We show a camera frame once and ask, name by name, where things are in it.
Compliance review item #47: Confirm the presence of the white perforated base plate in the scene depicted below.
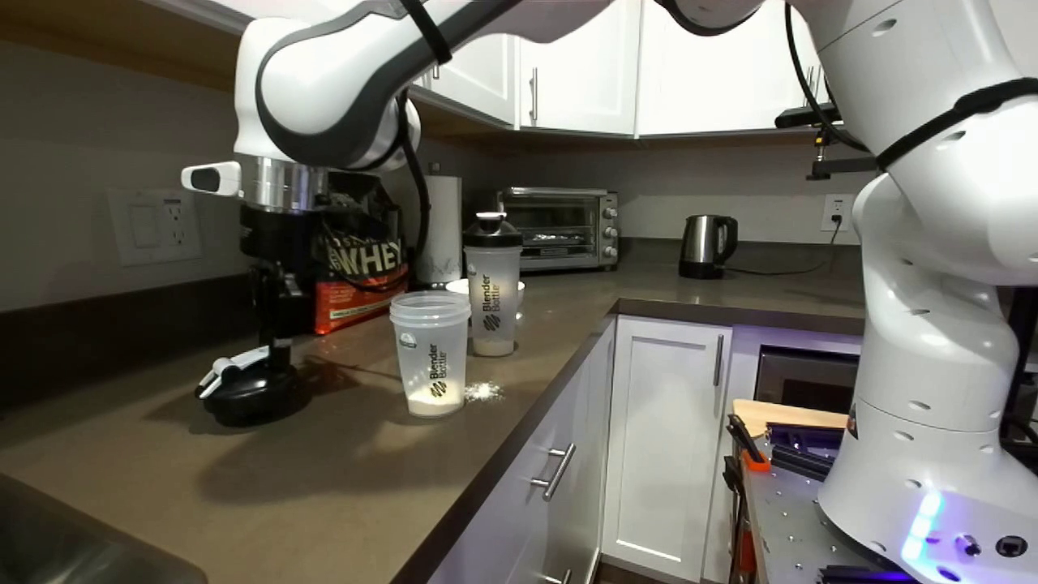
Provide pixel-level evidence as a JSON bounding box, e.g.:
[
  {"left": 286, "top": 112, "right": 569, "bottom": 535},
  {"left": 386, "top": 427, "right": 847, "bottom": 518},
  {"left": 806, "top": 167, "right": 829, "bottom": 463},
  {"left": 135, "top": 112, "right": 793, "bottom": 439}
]
[{"left": 743, "top": 461, "right": 1038, "bottom": 584}]

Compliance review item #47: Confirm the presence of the steel drawer handle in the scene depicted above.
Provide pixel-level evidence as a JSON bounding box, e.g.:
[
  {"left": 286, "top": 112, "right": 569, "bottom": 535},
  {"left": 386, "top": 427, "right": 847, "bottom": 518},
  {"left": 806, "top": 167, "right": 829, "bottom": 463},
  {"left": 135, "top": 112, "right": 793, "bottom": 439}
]
[{"left": 526, "top": 442, "right": 581, "bottom": 501}]

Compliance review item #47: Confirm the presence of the steel toaster oven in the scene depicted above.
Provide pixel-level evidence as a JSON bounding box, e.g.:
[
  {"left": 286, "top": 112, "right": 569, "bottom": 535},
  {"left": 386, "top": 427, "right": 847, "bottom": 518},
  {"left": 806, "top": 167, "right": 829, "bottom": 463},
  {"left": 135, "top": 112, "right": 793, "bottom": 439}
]
[{"left": 494, "top": 180, "right": 622, "bottom": 276}]

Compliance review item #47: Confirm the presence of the white wall outlet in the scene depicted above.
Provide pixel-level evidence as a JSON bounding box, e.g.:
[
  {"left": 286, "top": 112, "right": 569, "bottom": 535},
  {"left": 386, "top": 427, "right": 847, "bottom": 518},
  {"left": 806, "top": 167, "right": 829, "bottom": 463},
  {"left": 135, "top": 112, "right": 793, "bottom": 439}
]
[
  {"left": 819, "top": 190, "right": 857, "bottom": 232},
  {"left": 102, "top": 185, "right": 208, "bottom": 268}
]

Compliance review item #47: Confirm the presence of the open clear shaker cup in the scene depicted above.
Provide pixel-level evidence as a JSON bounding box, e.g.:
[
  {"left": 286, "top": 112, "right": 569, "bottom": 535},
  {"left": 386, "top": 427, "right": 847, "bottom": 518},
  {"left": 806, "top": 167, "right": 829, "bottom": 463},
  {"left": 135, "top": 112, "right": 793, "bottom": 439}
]
[{"left": 386, "top": 287, "right": 473, "bottom": 420}]

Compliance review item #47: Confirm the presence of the steel electric kettle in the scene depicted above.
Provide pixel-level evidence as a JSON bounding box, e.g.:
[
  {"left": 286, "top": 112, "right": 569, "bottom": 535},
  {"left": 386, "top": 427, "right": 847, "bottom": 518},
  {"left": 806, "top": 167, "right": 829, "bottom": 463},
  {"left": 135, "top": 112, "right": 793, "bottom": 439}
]
[{"left": 674, "top": 209, "right": 743, "bottom": 281}]

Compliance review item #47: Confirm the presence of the wooden board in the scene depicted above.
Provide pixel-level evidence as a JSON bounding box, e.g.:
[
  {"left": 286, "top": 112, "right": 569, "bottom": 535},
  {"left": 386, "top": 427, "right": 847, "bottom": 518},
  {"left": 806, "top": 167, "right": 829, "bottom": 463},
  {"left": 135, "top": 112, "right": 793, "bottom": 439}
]
[{"left": 728, "top": 395, "right": 852, "bottom": 439}]

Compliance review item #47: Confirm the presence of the clear shaker with black lid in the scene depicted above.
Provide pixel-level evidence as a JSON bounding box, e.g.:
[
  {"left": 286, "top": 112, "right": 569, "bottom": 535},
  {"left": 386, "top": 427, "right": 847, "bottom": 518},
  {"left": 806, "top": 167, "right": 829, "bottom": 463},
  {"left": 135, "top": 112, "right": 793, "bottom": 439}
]
[{"left": 459, "top": 207, "right": 526, "bottom": 359}]

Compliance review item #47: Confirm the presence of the white upper kitchen cabinet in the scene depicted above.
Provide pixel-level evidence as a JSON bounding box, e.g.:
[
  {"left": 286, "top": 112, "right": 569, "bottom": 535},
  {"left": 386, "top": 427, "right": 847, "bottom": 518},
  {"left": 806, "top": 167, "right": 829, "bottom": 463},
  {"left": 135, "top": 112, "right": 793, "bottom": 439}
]
[{"left": 409, "top": 0, "right": 838, "bottom": 141}]

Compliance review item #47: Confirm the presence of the black orange clamp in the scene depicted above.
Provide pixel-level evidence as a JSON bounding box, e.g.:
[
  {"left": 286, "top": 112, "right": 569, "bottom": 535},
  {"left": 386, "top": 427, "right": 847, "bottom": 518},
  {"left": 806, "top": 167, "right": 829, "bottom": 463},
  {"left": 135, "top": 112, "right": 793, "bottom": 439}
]
[{"left": 724, "top": 412, "right": 778, "bottom": 480}]

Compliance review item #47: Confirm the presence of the steel kitchen sink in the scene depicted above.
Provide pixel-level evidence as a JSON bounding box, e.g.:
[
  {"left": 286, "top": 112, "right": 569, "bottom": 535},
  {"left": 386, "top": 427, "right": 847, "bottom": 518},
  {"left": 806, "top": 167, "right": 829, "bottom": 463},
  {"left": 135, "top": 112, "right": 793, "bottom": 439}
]
[{"left": 0, "top": 469, "right": 210, "bottom": 584}]

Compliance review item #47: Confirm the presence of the white lower kitchen cabinet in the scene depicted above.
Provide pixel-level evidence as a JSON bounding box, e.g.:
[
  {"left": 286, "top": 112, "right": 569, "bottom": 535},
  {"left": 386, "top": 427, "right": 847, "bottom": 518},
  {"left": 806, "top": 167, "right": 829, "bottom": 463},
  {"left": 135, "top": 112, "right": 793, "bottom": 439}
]
[{"left": 426, "top": 310, "right": 869, "bottom": 584}]

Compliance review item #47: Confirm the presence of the black whey protein bag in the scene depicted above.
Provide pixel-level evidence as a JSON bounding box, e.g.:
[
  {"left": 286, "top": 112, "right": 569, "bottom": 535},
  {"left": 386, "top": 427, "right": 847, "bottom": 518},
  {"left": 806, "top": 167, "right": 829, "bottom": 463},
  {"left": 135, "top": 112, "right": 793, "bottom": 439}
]
[{"left": 310, "top": 174, "right": 412, "bottom": 341}]

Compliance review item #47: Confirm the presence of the white paper towel roll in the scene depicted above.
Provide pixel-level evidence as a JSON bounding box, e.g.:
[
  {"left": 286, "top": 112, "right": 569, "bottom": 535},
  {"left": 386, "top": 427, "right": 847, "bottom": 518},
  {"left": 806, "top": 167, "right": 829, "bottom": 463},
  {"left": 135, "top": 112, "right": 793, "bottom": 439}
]
[{"left": 419, "top": 171, "right": 468, "bottom": 292}]

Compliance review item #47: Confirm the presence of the black bowl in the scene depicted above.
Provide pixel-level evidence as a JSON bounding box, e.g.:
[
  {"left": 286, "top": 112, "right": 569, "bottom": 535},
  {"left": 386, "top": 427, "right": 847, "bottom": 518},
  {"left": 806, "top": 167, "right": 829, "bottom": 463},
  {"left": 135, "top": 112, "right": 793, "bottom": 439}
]
[{"left": 190, "top": 341, "right": 313, "bottom": 427}]

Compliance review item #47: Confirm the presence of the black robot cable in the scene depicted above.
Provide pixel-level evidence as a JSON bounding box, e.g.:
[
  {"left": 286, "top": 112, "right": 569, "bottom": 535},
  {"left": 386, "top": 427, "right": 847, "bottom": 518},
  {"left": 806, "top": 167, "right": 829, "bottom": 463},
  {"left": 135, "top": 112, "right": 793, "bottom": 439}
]
[{"left": 773, "top": 0, "right": 883, "bottom": 185}]

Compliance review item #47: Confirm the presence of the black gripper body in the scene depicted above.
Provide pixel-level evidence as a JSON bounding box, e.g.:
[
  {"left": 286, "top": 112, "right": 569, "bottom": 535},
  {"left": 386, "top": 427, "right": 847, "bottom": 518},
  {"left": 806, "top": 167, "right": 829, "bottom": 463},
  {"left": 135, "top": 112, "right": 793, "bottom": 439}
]
[{"left": 235, "top": 196, "right": 332, "bottom": 310}]

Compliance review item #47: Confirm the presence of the white kitchen cabinet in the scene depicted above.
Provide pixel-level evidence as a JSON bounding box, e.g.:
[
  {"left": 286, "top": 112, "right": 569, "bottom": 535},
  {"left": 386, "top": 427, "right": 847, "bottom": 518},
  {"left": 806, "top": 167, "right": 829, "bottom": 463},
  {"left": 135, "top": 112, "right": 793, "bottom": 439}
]
[
  {"left": 426, "top": 310, "right": 869, "bottom": 584},
  {"left": 409, "top": 0, "right": 838, "bottom": 141}
]

